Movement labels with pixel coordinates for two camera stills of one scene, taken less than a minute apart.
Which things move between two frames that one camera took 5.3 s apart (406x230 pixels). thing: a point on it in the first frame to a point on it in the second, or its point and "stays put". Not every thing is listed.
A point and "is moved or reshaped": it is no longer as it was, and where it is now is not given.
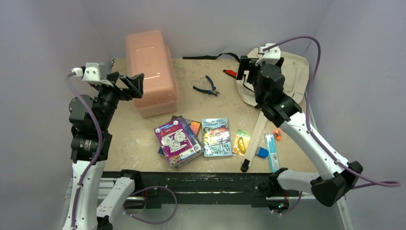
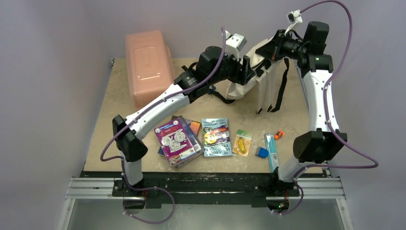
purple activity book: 176,143 stays put
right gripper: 250,68 to 275,48
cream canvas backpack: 296,74 is moved or reshaped
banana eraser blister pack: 242,140 stays put
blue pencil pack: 272,152 stays put
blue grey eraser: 262,152 stays put
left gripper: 134,84 to 242,72
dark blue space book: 198,147 stays put
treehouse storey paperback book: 216,138 stays put
